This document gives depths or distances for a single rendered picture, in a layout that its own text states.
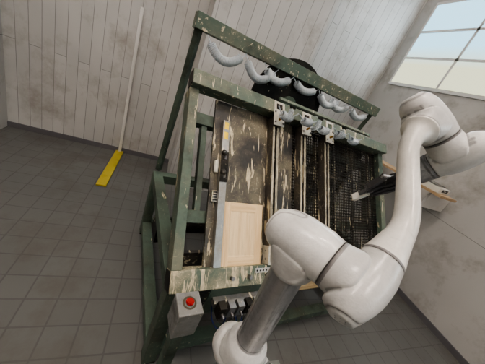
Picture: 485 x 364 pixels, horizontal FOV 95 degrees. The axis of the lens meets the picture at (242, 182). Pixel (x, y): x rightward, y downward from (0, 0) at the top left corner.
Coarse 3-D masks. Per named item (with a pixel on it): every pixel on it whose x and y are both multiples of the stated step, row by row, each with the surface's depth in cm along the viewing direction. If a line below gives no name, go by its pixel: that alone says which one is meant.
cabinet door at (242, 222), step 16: (224, 208) 144; (240, 208) 151; (256, 208) 157; (224, 224) 143; (240, 224) 149; (256, 224) 156; (224, 240) 142; (240, 240) 148; (256, 240) 154; (224, 256) 140; (240, 256) 146; (256, 256) 152
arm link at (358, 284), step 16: (336, 256) 50; (352, 256) 50; (368, 256) 51; (384, 256) 50; (336, 272) 49; (352, 272) 48; (368, 272) 48; (384, 272) 48; (400, 272) 49; (320, 288) 53; (336, 288) 49; (352, 288) 47; (368, 288) 47; (384, 288) 47; (336, 304) 47; (352, 304) 46; (368, 304) 46; (384, 304) 47; (336, 320) 50; (352, 320) 46; (368, 320) 46
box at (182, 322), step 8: (176, 296) 107; (184, 296) 109; (192, 296) 110; (176, 304) 105; (200, 304) 108; (168, 312) 114; (176, 312) 103; (184, 312) 102; (192, 312) 103; (200, 312) 105; (168, 320) 112; (176, 320) 102; (184, 320) 102; (192, 320) 105; (176, 328) 103; (184, 328) 106; (192, 328) 109; (176, 336) 107
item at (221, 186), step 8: (224, 120) 150; (224, 144) 148; (224, 184) 144; (224, 192) 143; (224, 200) 143; (216, 208) 141; (216, 216) 140; (216, 224) 138; (216, 232) 137; (216, 240) 137; (216, 248) 136; (216, 256) 135; (216, 264) 135
